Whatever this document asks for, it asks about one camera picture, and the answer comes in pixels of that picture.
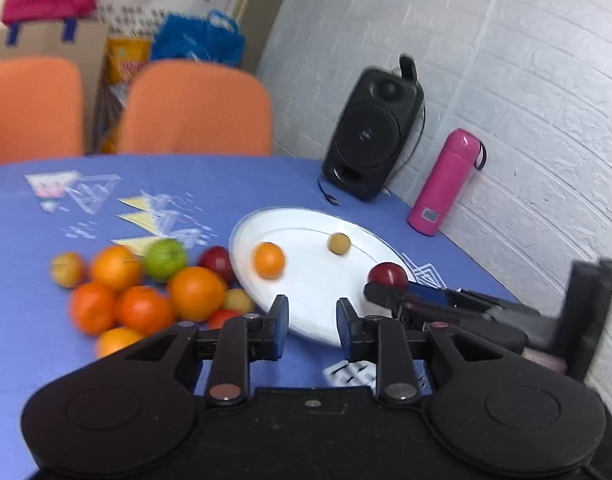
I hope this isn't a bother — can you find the yellow plum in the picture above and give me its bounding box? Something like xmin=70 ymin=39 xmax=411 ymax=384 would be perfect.
xmin=49 ymin=251 xmax=86 ymax=289
xmin=223 ymin=287 xmax=255 ymax=315

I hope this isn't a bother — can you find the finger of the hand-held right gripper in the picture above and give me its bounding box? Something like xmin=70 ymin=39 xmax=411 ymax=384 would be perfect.
xmin=363 ymin=281 xmax=541 ymax=318
xmin=397 ymin=304 xmax=527 ymax=354

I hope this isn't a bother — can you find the black speaker cable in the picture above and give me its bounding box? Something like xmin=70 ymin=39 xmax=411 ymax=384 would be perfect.
xmin=317 ymin=174 xmax=343 ymax=207

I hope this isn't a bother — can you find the red plum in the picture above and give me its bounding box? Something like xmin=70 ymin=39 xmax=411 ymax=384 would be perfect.
xmin=198 ymin=246 xmax=237 ymax=286
xmin=367 ymin=261 xmax=409 ymax=289

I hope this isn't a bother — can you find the pink thermos bottle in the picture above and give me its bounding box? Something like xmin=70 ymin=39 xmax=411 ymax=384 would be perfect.
xmin=407 ymin=128 xmax=487 ymax=237

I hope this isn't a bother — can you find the large orange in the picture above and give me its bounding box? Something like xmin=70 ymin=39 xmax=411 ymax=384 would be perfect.
xmin=167 ymin=266 xmax=228 ymax=322

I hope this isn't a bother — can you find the green apple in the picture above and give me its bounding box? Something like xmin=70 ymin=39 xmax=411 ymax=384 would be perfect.
xmin=145 ymin=238 xmax=188 ymax=282

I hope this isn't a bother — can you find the red cherry tomato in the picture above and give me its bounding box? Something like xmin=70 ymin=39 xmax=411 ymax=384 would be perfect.
xmin=206 ymin=308 xmax=244 ymax=331

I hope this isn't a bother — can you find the orange chair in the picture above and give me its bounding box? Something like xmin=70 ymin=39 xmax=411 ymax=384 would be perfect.
xmin=117 ymin=60 xmax=274 ymax=156
xmin=0 ymin=57 xmax=84 ymax=166

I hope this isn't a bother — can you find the white plate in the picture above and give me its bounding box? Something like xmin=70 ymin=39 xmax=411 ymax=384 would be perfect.
xmin=229 ymin=206 xmax=421 ymax=347

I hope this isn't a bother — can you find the black speaker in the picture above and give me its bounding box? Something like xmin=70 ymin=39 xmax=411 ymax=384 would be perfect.
xmin=321 ymin=53 xmax=427 ymax=202

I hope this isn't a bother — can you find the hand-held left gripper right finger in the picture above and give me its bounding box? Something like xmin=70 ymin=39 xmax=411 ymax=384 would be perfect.
xmin=336 ymin=297 xmax=504 ymax=406

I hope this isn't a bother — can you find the blue printed tablecloth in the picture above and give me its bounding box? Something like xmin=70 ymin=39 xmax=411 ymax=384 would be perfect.
xmin=0 ymin=154 xmax=576 ymax=480

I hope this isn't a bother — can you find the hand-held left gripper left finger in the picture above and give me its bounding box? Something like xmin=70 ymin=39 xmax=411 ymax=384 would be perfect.
xmin=123 ymin=295 xmax=290 ymax=407

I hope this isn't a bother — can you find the blue plastic bag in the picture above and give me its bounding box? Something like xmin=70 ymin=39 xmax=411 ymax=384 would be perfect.
xmin=151 ymin=9 xmax=247 ymax=68

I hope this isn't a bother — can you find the dark orange tangerine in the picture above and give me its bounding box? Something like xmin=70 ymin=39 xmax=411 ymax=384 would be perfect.
xmin=116 ymin=285 xmax=175 ymax=335
xmin=68 ymin=281 xmax=119 ymax=337

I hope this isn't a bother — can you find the yellow snack packet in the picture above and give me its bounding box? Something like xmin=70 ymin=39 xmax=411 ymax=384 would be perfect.
xmin=106 ymin=37 xmax=153 ymax=86

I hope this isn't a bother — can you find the small orange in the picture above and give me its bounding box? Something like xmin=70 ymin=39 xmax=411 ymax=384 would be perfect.
xmin=252 ymin=241 xmax=287 ymax=280

